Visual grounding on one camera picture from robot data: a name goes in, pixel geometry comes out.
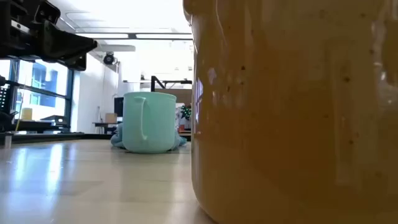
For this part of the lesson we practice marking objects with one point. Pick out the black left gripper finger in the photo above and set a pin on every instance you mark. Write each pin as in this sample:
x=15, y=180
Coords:
x=77, y=63
x=68, y=45

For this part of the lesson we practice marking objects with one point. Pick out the small teal mug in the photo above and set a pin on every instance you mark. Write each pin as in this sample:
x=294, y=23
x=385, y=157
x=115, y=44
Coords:
x=155, y=124

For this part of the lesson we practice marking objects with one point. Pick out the large amber glass mug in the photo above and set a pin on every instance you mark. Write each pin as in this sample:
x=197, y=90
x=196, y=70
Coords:
x=280, y=124

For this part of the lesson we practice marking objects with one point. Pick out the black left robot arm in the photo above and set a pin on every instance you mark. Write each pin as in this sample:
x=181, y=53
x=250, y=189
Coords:
x=7, y=43

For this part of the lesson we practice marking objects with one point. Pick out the large glass window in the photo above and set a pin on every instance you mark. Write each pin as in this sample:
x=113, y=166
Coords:
x=43, y=77

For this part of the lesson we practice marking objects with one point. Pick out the black computer monitor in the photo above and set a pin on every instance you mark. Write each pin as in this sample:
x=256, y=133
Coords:
x=118, y=106

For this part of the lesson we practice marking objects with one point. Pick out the cardboard box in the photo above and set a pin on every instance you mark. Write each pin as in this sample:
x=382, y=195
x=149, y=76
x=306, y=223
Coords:
x=111, y=118

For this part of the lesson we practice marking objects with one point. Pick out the small dark desk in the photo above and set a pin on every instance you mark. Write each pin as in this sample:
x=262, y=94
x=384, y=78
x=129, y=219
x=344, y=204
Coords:
x=104, y=124

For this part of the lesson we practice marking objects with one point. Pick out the blue cloth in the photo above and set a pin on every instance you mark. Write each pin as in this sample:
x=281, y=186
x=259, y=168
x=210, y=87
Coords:
x=116, y=141

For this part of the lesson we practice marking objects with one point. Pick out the green plant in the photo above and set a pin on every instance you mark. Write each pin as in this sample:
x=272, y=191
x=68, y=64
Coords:
x=186, y=112

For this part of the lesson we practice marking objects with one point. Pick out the round black wall device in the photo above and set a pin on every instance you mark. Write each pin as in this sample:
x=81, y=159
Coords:
x=109, y=58

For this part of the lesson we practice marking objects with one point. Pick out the black aluminium table frame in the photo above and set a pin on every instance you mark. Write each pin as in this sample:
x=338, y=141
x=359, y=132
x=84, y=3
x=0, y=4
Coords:
x=40, y=137

